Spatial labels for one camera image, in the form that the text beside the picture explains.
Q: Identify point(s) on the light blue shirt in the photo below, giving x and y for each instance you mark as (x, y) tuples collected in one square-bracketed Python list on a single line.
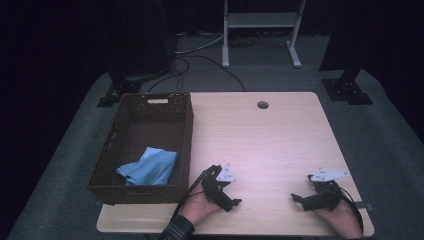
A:
[(150, 168)]

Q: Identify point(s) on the black equipment box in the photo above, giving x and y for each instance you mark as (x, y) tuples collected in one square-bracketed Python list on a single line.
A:
[(143, 40)]

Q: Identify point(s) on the brown woven basket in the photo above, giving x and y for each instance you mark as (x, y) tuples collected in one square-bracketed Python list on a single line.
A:
[(150, 130)]

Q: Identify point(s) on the person's left hand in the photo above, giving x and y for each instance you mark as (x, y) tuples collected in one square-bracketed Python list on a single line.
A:
[(196, 210)]

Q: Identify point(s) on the person's right hand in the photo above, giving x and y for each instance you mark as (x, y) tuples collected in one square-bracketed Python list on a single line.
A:
[(343, 220)]

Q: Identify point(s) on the black stand base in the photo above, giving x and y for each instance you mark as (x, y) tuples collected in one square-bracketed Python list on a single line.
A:
[(346, 90), (121, 87)]

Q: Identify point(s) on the grey tape strip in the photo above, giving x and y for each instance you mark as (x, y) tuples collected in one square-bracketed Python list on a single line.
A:
[(363, 206)]

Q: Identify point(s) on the white metal stand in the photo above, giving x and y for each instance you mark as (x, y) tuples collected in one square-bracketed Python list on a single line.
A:
[(261, 20)]

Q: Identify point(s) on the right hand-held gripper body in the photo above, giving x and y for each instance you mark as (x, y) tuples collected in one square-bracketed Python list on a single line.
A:
[(328, 196)]

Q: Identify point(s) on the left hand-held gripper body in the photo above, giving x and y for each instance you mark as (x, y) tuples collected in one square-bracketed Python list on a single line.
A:
[(213, 186)]

